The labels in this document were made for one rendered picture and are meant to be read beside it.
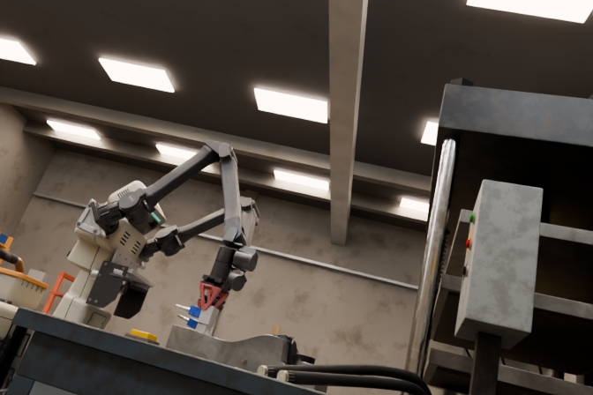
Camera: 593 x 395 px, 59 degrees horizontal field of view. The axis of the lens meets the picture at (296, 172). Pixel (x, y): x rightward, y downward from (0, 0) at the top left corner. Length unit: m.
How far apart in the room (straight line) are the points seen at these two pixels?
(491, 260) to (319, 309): 10.91
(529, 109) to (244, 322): 10.82
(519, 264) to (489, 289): 0.11
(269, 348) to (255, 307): 10.74
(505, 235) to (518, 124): 0.63
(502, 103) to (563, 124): 0.22
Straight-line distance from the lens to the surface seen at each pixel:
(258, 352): 1.70
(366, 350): 12.20
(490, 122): 2.03
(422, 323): 1.78
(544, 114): 2.08
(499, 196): 1.55
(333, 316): 12.28
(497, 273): 1.48
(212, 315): 1.64
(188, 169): 1.96
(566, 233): 2.00
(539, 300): 1.91
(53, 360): 1.26
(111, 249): 2.07
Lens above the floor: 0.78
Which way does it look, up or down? 23 degrees up
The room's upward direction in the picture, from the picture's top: 16 degrees clockwise
